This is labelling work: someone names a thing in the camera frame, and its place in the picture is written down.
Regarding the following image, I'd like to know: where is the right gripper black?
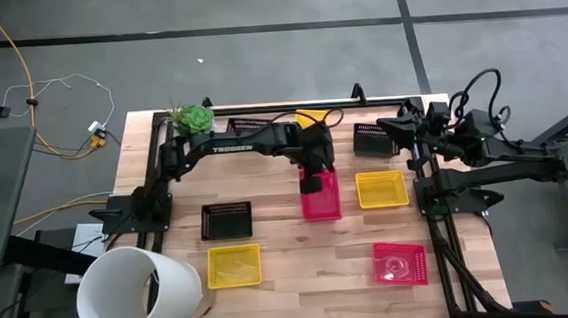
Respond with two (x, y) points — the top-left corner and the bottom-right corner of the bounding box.
(374, 94), (458, 157)

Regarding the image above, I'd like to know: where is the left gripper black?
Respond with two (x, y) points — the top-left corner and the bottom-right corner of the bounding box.
(289, 119), (340, 195)

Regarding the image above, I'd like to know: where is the pink plastic basket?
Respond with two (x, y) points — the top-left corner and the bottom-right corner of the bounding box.
(371, 238), (430, 290)
(298, 167), (343, 224)

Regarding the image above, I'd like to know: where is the black plastic slotted basket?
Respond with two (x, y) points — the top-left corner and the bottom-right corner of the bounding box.
(224, 114), (274, 138)
(198, 199), (254, 242)
(351, 119), (401, 161)

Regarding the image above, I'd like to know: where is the yellow plastic basket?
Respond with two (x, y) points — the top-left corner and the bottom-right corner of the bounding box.
(294, 107), (331, 131)
(354, 168), (412, 211)
(204, 243), (265, 291)

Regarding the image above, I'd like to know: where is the potted green succulent plant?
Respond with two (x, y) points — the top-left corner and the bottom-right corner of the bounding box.
(167, 99), (217, 139)

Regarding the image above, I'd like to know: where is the large white cylinder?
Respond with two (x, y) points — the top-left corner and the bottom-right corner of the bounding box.
(72, 240), (206, 318)

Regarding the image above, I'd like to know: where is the white box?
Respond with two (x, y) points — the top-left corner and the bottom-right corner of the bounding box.
(60, 221), (109, 286)

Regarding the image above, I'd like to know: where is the black diagonal beam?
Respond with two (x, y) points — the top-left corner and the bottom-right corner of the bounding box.
(1, 229), (98, 281)

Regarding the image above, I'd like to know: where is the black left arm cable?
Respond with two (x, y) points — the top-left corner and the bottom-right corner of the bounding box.
(265, 105), (347, 132)

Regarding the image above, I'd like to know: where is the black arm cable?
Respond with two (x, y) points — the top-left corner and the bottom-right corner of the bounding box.
(445, 66), (514, 141)
(265, 105), (347, 132)

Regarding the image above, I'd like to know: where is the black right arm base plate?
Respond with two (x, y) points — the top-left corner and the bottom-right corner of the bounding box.
(413, 171), (507, 220)

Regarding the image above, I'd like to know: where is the black aluminium extrusion frame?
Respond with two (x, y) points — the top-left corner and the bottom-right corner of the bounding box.
(129, 86), (515, 318)

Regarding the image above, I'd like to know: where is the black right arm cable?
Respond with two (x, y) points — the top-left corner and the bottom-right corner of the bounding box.
(445, 66), (514, 141)

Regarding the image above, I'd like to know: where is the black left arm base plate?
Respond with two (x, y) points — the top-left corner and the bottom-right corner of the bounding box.
(88, 189), (175, 239)

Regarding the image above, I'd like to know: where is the thin white looped cable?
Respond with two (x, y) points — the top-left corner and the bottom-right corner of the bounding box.
(0, 70), (117, 137)

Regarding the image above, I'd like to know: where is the yellow floor cable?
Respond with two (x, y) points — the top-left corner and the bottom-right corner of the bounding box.
(10, 196), (112, 227)

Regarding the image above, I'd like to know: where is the long orange cable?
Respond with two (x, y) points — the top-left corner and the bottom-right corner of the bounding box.
(0, 0), (97, 165)

